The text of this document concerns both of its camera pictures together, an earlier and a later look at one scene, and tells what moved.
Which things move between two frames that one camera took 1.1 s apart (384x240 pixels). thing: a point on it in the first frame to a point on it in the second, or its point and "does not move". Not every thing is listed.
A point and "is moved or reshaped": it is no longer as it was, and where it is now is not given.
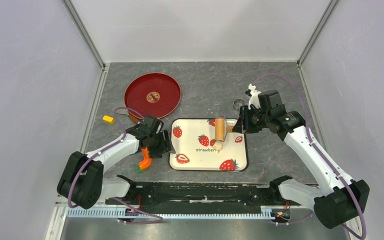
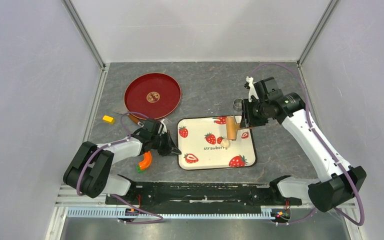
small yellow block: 109,119 does not move
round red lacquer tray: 152,94 does not move
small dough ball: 218,145 to 225,143
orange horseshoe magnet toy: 146,162 does not move
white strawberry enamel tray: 192,140 is moved or reshaped
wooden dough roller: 221,128 to 232,127
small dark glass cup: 237,103 does not move
